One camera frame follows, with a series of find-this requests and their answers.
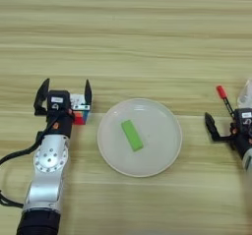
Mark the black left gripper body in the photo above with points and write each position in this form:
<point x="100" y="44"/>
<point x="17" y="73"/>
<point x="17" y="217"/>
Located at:
<point x="62" y="126"/>

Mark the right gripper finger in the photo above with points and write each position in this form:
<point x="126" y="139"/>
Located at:
<point x="212" y="126"/>

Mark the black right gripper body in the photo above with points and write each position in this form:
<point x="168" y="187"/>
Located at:
<point x="242" y="140"/>

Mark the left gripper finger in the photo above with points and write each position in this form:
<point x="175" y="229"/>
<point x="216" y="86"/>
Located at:
<point x="41" y="96"/>
<point x="88" y="93"/>

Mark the colourful puzzle cube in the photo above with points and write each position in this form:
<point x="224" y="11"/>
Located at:
<point x="80" y="117"/>

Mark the green rectangular block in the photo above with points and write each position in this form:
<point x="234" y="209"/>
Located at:
<point x="132" y="135"/>

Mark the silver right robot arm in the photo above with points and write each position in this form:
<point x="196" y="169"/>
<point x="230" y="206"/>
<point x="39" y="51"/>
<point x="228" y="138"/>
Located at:
<point x="248" y="160"/>

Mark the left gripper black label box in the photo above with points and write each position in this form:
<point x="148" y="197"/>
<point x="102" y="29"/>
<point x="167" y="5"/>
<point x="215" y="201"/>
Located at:
<point x="58" y="100"/>

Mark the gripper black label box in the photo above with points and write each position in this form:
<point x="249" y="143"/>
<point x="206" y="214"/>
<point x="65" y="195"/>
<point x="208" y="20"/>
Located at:
<point x="58" y="100"/>
<point x="244" y="116"/>

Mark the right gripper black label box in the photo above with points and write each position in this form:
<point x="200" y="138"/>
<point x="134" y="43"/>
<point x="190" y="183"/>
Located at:
<point x="244" y="116"/>

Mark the red black marker pen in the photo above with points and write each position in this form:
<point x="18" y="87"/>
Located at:
<point x="226" y="103"/>

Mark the round white plate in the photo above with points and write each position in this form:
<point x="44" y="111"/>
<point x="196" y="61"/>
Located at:
<point x="157" y="147"/>

